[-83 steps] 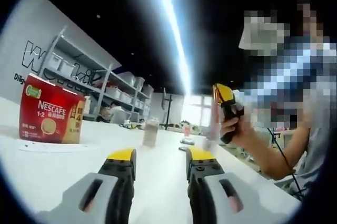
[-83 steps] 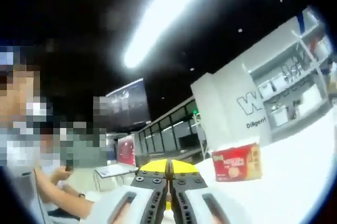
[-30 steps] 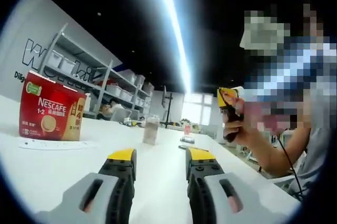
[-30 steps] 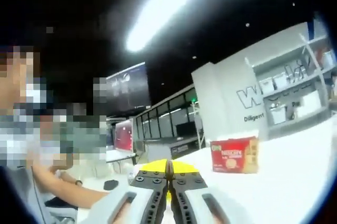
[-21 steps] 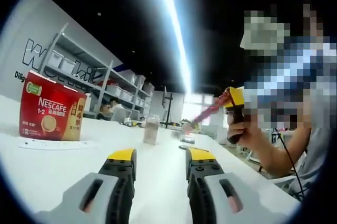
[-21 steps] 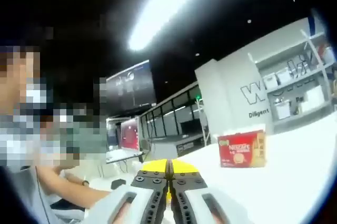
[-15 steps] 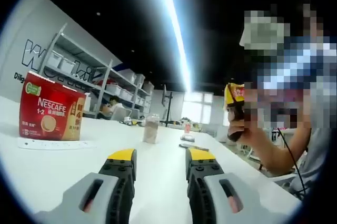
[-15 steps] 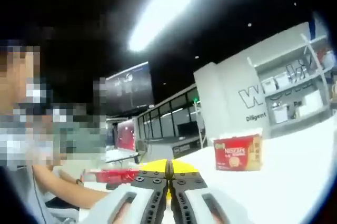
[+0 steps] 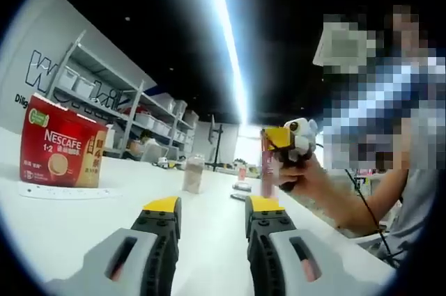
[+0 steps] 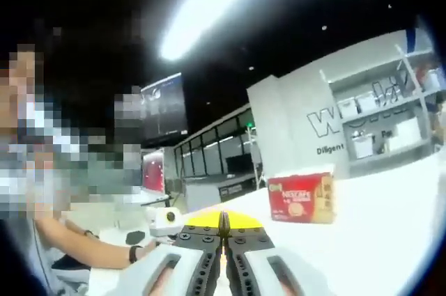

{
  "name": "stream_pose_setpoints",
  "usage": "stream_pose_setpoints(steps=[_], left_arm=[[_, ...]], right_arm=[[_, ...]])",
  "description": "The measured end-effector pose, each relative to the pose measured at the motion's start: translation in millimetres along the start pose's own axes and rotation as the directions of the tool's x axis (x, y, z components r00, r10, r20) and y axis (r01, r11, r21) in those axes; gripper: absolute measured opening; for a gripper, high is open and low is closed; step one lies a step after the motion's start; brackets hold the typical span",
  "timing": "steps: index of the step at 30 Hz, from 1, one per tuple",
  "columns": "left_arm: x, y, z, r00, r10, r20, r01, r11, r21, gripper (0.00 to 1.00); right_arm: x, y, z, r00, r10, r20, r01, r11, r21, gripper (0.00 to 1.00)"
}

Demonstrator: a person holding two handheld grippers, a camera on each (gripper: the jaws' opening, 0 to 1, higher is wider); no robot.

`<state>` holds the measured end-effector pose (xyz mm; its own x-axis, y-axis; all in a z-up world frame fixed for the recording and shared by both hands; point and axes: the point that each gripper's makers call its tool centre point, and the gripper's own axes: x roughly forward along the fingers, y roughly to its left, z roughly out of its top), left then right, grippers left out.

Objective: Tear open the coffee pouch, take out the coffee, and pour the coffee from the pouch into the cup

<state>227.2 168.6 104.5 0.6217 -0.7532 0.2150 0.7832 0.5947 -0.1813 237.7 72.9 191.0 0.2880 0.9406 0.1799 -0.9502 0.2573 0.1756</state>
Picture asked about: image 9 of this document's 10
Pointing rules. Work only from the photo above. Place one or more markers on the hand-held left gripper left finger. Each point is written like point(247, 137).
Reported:
point(132, 261)

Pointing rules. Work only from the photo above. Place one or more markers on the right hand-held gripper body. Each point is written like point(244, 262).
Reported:
point(303, 139)

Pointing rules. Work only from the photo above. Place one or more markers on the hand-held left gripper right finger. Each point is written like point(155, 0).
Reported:
point(292, 261)

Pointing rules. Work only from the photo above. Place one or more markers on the red coffee pouch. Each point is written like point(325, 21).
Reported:
point(269, 174)

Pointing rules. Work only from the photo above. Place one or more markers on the red coffee box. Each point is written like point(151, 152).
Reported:
point(59, 149)

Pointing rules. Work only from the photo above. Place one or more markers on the person's right hand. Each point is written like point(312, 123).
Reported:
point(306, 177)

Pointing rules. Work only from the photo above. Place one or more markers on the bottle with red label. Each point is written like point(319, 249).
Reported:
point(243, 174)

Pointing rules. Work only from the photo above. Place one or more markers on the small white box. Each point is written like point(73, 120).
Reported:
point(242, 186)

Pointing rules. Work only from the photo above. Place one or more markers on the ceiling air vent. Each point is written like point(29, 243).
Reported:
point(318, 52)

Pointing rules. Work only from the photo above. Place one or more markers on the small white yellow toy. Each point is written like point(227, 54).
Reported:
point(163, 162)

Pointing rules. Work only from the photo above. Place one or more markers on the white desktop monitor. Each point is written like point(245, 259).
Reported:
point(160, 153)

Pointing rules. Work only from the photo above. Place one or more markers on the row of white storage bins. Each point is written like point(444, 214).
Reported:
point(153, 122)

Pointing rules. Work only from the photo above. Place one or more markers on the ceiling light strip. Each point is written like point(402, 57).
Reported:
point(223, 14)

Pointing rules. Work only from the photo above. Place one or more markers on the grey metal shelf rack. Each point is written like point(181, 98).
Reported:
point(136, 118)

